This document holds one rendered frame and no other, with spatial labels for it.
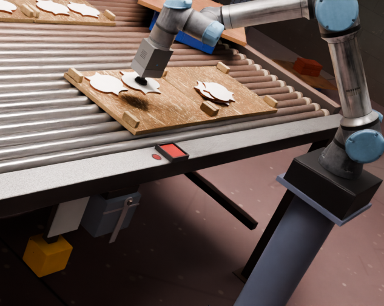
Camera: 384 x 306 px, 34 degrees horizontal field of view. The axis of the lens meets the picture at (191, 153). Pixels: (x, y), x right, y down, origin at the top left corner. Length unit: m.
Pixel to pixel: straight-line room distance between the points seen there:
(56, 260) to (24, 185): 0.29
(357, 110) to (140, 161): 0.67
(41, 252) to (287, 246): 0.94
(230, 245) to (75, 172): 1.84
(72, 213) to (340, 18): 0.91
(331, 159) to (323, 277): 1.47
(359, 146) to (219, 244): 1.50
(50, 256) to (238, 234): 1.91
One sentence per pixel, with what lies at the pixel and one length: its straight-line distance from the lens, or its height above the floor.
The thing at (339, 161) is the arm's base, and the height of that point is 1.01.
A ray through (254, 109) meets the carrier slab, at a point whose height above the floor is 0.94.
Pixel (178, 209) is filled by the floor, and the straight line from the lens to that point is 3.44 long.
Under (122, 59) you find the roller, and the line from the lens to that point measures 2.43.
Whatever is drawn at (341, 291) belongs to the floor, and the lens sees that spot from 3.52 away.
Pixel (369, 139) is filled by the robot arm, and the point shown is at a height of 1.17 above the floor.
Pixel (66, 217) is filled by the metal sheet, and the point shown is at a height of 0.79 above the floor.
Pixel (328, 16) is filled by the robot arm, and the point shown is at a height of 1.44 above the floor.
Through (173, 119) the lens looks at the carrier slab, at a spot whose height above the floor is 0.94.
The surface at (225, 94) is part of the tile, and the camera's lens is 2.37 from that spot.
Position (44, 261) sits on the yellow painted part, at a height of 0.68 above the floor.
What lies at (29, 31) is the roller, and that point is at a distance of 2.37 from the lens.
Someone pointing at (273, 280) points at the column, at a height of 0.50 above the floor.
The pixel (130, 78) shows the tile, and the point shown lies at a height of 1.01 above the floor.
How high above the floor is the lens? 1.76
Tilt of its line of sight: 26 degrees down
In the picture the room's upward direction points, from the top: 24 degrees clockwise
